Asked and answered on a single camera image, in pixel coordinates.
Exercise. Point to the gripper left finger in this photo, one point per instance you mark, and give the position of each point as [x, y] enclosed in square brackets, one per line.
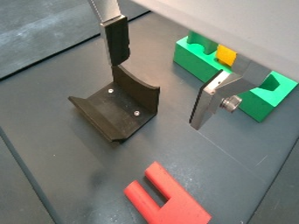
[114, 29]

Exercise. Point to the black curved holder fixture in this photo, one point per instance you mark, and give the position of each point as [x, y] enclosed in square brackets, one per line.
[121, 107]

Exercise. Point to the red two-pronged block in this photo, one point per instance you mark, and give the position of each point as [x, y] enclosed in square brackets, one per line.
[181, 209]

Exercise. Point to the green notched block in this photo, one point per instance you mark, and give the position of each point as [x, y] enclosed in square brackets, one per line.
[195, 38]

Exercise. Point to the yellow-orange pentagon block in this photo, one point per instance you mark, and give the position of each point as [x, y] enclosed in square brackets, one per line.
[226, 56]

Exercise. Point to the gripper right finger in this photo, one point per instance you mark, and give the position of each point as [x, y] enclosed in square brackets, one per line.
[219, 93]

